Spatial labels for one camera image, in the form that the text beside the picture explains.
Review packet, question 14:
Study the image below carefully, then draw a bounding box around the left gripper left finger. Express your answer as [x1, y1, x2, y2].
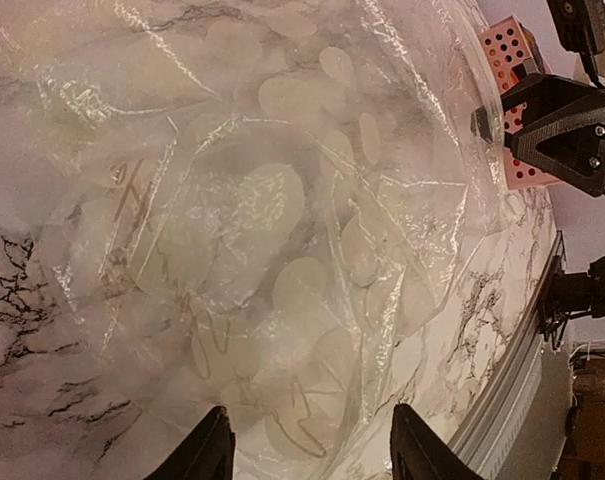
[151, 406, 236, 480]

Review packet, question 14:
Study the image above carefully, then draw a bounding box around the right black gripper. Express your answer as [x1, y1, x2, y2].
[500, 73, 605, 196]

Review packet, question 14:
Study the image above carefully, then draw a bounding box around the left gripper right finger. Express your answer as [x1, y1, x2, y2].
[390, 403, 475, 480]

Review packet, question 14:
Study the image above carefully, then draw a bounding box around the clear zip top bag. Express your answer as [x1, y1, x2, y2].
[0, 1, 506, 479]

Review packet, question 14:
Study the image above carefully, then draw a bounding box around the pink plastic basket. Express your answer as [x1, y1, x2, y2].
[474, 15, 558, 191]

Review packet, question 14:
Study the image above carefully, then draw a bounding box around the front aluminium rail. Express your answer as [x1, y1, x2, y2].
[449, 254, 568, 479]

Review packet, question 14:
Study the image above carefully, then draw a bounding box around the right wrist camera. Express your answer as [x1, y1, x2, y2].
[547, 0, 605, 89]

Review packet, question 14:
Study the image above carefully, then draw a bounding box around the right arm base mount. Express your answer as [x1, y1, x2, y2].
[535, 230, 605, 350]

